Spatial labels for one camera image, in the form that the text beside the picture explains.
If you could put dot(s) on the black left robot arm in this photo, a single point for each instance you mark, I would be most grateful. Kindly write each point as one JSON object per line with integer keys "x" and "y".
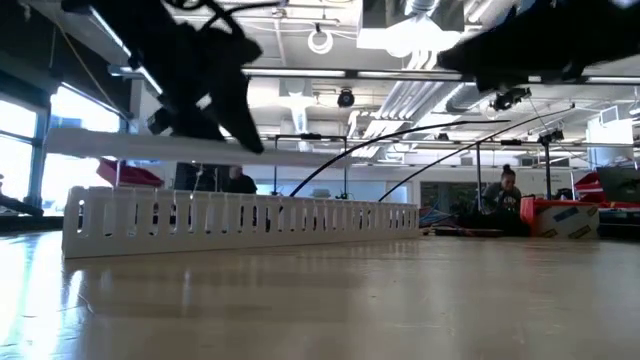
{"x": 115, "y": 20}

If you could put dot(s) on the silver ceiling air duct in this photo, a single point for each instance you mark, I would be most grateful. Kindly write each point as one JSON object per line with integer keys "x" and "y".
{"x": 462, "y": 104}

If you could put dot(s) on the red bin shelf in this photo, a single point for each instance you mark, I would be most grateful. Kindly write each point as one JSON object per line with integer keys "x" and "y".
{"x": 127, "y": 176}

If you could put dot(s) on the white duct cover strip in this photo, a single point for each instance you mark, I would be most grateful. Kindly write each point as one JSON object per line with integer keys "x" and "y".
{"x": 125, "y": 147}

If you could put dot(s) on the large window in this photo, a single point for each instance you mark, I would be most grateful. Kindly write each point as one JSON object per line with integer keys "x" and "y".
{"x": 75, "y": 110}

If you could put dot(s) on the black monitor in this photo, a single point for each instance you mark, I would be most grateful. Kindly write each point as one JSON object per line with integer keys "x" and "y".
{"x": 210, "y": 177}

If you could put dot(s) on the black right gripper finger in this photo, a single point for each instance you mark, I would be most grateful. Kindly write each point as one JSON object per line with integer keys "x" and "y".
{"x": 500, "y": 83}
{"x": 480, "y": 59}

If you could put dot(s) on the black ceiling mounted camera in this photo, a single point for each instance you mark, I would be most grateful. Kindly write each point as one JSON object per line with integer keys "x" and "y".
{"x": 507, "y": 99}

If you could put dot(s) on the black light stand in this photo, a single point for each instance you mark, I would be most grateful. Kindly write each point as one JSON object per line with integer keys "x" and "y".
{"x": 547, "y": 170}

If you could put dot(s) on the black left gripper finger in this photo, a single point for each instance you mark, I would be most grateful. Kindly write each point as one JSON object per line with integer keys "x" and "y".
{"x": 185, "y": 126}
{"x": 240, "y": 115}

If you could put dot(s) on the black aluminium table frame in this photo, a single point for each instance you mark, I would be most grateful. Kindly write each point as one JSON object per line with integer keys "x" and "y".
{"x": 30, "y": 224}

